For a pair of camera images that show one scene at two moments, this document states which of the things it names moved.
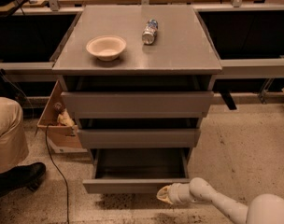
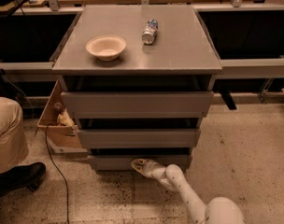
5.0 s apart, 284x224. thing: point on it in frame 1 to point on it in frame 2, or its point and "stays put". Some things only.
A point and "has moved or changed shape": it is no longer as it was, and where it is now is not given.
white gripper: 175,193 to 157,173
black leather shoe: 18,178 stays put
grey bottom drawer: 136,171 has moved or changed shape
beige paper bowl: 106,48 stays put
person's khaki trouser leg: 9,143 stays put
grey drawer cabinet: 138,77 stays put
